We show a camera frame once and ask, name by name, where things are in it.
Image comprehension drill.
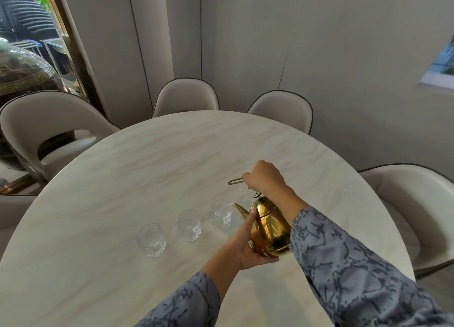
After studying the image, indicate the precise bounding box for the person's left hand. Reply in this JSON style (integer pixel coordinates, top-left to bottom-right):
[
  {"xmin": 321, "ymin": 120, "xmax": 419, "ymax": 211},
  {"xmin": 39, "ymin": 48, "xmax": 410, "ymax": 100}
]
[{"xmin": 236, "ymin": 207, "xmax": 281, "ymax": 271}]

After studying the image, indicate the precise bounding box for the person's right hand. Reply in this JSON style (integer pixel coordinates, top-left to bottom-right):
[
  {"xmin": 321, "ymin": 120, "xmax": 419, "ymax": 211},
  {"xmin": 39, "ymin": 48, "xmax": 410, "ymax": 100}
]
[{"xmin": 242, "ymin": 160, "xmax": 288, "ymax": 196}]

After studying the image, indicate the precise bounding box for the gold metal teapot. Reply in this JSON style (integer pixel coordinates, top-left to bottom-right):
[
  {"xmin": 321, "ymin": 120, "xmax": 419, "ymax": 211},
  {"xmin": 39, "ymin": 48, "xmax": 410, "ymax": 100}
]
[{"xmin": 228, "ymin": 177, "xmax": 293, "ymax": 257}]

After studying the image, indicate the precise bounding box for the person's right forearm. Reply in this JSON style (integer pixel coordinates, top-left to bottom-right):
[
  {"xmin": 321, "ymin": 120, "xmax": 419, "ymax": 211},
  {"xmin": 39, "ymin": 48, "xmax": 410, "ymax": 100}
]
[{"xmin": 273, "ymin": 187, "xmax": 454, "ymax": 327}]

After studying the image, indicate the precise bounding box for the person's left forearm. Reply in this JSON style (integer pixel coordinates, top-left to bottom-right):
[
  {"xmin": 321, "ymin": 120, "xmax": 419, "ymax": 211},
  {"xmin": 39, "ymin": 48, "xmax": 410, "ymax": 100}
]
[{"xmin": 134, "ymin": 245, "xmax": 245, "ymax": 327}]

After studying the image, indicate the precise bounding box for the beige upholstered chair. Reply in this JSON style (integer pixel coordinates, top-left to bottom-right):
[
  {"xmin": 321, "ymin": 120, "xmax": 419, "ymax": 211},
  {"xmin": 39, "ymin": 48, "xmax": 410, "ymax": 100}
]
[
  {"xmin": 358, "ymin": 163, "xmax": 454, "ymax": 280},
  {"xmin": 151, "ymin": 77, "xmax": 220, "ymax": 119},
  {"xmin": 246, "ymin": 90, "xmax": 314, "ymax": 135},
  {"xmin": 0, "ymin": 90, "xmax": 121, "ymax": 186},
  {"xmin": 0, "ymin": 194, "xmax": 40, "ymax": 260}
]

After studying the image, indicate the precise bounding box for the white marble table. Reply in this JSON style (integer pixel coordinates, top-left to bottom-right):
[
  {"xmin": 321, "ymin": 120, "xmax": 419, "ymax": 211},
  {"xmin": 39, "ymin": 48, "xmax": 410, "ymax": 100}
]
[{"xmin": 0, "ymin": 110, "xmax": 416, "ymax": 327}]

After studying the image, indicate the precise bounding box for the grey metal table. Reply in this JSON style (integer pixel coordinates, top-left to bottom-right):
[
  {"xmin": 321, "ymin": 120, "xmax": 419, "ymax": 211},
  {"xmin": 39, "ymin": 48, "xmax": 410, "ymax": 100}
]
[{"xmin": 41, "ymin": 38, "xmax": 77, "ymax": 86}]

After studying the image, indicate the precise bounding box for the large dark lidded jar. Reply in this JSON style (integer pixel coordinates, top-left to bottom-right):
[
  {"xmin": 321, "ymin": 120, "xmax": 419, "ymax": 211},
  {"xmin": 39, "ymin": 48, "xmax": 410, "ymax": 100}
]
[{"xmin": 0, "ymin": 38, "xmax": 77, "ymax": 161}]

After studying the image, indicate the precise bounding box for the stack of black chairs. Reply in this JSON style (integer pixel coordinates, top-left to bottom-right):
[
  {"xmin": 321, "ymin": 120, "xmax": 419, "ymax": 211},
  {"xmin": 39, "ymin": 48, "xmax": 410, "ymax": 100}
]
[{"xmin": 0, "ymin": 0, "xmax": 59, "ymax": 44}]

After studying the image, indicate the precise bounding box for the wall window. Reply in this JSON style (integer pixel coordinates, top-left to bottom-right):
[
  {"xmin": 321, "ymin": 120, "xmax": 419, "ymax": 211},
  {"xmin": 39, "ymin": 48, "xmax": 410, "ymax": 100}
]
[{"xmin": 417, "ymin": 36, "xmax": 454, "ymax": 97}]

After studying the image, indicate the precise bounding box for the gold door frame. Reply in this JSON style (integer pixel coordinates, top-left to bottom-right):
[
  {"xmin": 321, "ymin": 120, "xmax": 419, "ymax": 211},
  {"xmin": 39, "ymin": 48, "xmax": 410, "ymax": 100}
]
[{"xmin": 46, "ymin": 0, "xmax": 107, "ymax": 117}]

